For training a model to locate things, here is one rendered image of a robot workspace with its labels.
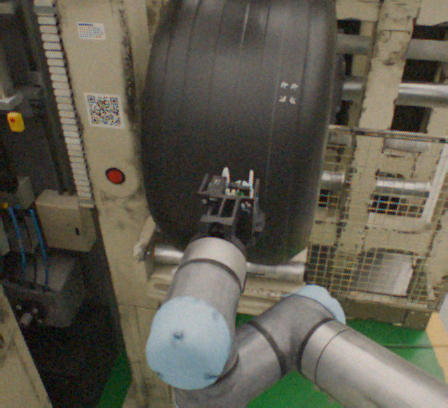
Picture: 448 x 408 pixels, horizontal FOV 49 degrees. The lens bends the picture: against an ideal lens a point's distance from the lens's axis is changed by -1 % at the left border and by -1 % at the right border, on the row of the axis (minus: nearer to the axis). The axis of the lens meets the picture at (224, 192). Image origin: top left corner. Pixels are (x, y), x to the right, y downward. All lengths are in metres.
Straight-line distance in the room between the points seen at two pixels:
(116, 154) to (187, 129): 0.33
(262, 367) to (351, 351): 0.10
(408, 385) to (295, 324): 0.14
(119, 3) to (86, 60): 0.13
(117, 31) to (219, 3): 0.20
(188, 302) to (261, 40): 0.44
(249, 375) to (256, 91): 0.40
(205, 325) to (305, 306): 0.18
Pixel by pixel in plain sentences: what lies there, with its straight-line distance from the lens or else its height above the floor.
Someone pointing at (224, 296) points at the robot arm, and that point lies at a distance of 0.49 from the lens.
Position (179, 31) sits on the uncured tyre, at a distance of 0.80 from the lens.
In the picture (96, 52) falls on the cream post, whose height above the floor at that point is 1.34.
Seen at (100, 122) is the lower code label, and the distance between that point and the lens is 1.02.
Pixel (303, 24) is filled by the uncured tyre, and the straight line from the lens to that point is 0.80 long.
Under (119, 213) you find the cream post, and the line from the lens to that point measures 1.16.
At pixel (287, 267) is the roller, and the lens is 1.06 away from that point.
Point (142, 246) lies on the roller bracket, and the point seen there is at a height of 0.95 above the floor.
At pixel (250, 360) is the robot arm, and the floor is 1.22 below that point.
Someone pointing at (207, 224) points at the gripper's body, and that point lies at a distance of 0.55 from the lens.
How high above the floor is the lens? 1.68
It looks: 38 degrees down
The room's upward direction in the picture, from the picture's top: straight up
